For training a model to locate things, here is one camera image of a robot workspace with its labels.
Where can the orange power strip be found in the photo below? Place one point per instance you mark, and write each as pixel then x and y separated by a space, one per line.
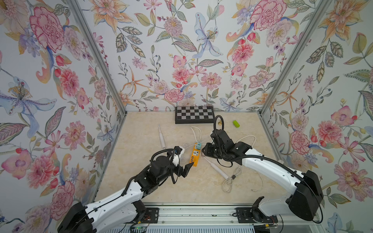
pixel 195 155

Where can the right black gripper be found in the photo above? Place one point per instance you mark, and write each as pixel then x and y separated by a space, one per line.
pixel 207 152

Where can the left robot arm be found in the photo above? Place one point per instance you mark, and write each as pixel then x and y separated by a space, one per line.
pixel 124 206

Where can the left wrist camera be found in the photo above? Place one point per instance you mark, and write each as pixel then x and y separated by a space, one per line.
pixel 178 154

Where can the black white chessboard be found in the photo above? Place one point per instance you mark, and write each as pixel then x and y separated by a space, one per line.
pixel 194 114

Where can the green plastic cap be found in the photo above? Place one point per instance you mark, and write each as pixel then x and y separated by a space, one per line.
pixel 236 124

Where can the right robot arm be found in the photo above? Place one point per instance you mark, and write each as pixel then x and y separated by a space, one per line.
pixel 304 193

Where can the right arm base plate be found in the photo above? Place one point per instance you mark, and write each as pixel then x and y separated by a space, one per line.
pixel 248 215

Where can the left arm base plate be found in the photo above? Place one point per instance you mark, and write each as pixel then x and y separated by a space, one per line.
pixel 148 216

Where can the white electric toothbrush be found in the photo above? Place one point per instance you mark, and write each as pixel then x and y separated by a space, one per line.
pixel 217 169
pixel 161 137

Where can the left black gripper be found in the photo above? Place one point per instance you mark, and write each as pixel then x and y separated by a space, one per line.
pixel 180 172

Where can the aluminium mounting rail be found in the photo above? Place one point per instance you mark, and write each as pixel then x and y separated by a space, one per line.
pixel 198 215

